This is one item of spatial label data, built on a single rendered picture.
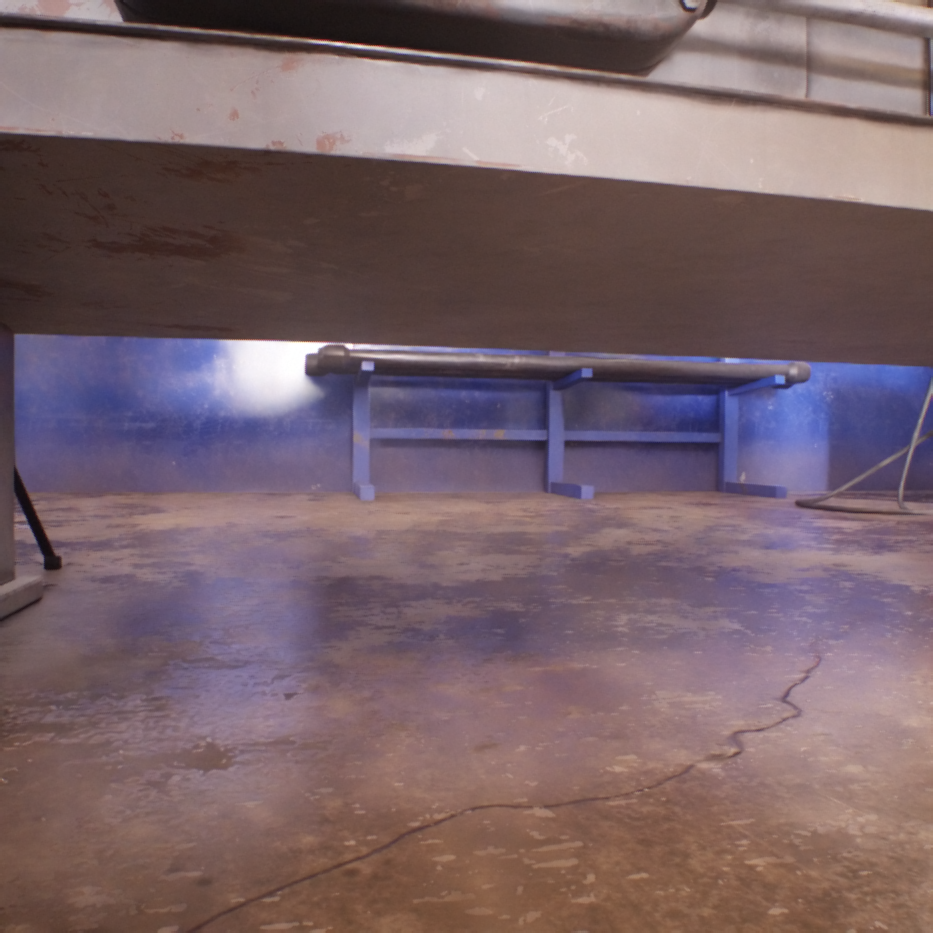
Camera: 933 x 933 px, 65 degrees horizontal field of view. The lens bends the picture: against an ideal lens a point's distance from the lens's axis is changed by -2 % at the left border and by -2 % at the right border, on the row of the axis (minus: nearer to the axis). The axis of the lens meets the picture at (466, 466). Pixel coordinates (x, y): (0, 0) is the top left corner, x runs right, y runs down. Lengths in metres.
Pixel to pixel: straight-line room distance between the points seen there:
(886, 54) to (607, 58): 0.38
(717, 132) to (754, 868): 0.45
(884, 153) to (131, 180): 0.51
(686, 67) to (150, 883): 0.74
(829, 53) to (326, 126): 0.54
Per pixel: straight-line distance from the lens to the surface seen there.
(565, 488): 3.68
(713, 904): 0.45
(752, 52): 0.82
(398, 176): 0.51
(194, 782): 0.58
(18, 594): 1.18
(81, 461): 4.01
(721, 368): 3.90
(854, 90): 0.87
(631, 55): 0.59
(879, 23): 0.80
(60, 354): 4.06
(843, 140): 0.61
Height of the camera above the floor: 0.23
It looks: 1 degrees down
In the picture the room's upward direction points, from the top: 1 degrees clockwise
